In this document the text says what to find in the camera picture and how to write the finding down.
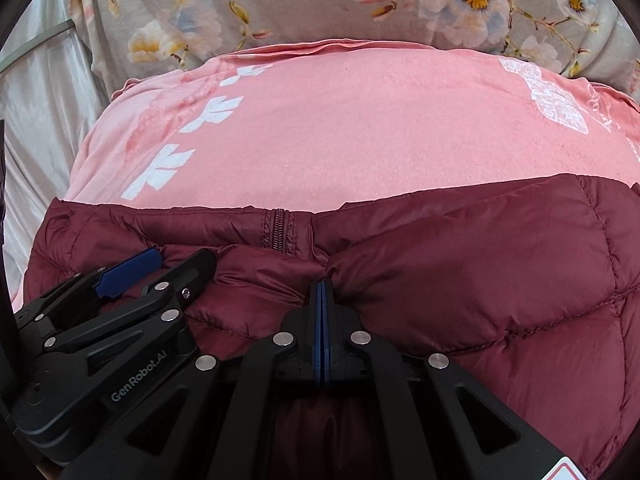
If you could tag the maroon puffer jacket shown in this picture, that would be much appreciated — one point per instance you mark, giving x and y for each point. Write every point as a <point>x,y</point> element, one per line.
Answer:
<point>450,280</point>

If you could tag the pink printed blanket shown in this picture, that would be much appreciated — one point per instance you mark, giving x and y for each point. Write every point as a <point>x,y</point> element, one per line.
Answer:
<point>350,125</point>

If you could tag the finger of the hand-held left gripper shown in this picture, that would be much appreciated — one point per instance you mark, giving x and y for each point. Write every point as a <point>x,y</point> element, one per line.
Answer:
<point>170,300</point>
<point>127,272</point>

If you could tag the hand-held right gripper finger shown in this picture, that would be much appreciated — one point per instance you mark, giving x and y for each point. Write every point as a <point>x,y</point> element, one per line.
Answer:
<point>327,322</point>
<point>316,322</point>

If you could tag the white satin curtain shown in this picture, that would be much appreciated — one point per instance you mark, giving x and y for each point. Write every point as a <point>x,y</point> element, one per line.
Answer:
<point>40,125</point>

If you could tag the grey floral bedsheet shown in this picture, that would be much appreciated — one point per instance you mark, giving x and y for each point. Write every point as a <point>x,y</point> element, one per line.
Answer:
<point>260,0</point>

